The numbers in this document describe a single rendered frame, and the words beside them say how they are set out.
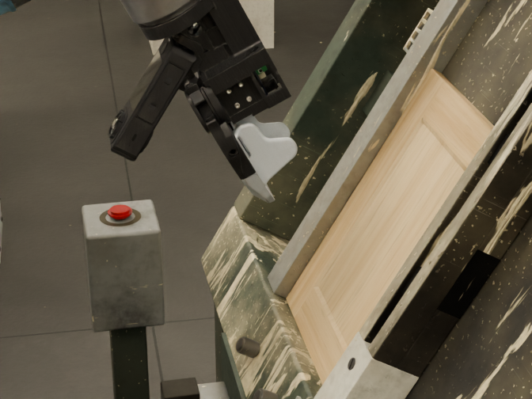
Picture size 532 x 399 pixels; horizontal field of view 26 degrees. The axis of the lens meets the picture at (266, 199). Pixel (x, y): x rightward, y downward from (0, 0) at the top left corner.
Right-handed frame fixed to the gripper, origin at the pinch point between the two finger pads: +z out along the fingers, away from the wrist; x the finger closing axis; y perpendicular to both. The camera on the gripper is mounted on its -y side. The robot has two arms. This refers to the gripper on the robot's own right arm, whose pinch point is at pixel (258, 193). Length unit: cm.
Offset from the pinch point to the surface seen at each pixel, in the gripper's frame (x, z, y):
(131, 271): 67, 36, -29
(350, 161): 52, 29, 10
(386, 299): 17.1, 29.6, 5.3
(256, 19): 422, 137, 9
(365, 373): 12.3, 34.0, -1.1
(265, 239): 70, 44, -8
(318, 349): 33, 43, -7
